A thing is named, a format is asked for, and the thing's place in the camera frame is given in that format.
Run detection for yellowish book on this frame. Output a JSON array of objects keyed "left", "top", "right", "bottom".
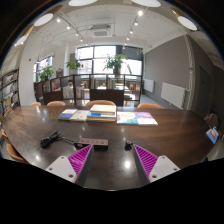
[{"left": 85, "top": 116, "right": 116, "bottom": 123}]

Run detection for brown bag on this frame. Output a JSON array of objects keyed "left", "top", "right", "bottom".
[{"left": 203, "top": 112, "right": 219, "bottom": 129}]

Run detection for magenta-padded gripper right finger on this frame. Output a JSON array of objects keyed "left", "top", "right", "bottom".
[{"left": 132, "top": 143, "right": 181, "bottom": 187}]

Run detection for colourful illustrated book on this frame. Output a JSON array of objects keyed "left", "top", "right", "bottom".
[{"left": 116, "top": 111, "right": 139, "bottom": 126}]

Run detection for black charger block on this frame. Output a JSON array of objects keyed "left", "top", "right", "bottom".
[{"left": 124, "top": 140, "right": 134, "bottom": 151}]

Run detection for orange chair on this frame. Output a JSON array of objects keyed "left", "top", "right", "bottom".
[{"left": 5, "top": 142, "right": 30, "bottom": 165}]

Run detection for purple and white book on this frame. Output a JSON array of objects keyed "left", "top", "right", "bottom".
[{"left": 134, "top": 111, "right": 159, "bottom": 127}]

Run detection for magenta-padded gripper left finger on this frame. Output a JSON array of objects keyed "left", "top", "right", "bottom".
[{"left": 44, "top": 144, "right": 96, "bottom": 187}]

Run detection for large white wall radiator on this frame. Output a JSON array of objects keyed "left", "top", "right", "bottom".
[{"left": 160, "top": 82, "right": 188, "bottom": 110}]

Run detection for large green potted plant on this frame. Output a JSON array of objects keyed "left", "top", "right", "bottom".
[{"left": 103, "top": 53, "right": 128, "bottom": 75}]

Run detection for wall bookshelf with books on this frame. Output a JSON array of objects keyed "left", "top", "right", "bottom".
[{"left": 0, "top": 68, "right": 20, "bottom": 116}]

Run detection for small white wall radiator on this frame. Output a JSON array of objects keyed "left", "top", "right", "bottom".
[{"left": 143, "top": 78, "right": 155, "bottom": 94}]

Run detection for black power strip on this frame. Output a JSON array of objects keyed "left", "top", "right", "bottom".
[{"left": 78, "top": 137, "right": 110, "bottom": 151}]

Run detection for dark open shelf unit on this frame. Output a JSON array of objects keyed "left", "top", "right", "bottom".
[{"left": 33, "top": 73, "right": 143, "bottom": 108}]

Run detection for black power strip cable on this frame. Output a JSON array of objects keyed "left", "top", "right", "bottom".
[{"left": 39, "top": 130, "right": 84, "bottom": 150}]

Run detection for green plant by window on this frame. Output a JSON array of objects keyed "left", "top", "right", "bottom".
[{"left": 38, "top": 65, "right": 56, "bottom": 81}]

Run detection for small green potted plant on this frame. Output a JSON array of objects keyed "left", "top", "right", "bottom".
[{"left": 65, "top": 58, "right": 84, "bottom": 75}]

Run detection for ceiling air conditioner unit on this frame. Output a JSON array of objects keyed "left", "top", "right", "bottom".
[{"left": 89, "top": 23, "right": 113, "bottom": 39}]

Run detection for cream thick book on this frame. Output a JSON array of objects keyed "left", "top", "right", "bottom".
[{"left": 89, "top": 104, "right": 117, "bottom": 115}]

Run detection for blue and white book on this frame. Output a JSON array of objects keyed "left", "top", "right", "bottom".
[{"left": 87, "top": 111, "right": 117, "bottom": 120}]

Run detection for ceiling lights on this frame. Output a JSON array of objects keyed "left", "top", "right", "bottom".
[{"left": 14, "top": 0, "right": 198, "bottom": 48}]

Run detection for blue box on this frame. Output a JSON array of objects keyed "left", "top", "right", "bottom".
[{"left": 205, "top": 126, "right": 220, "bottom": 145}]

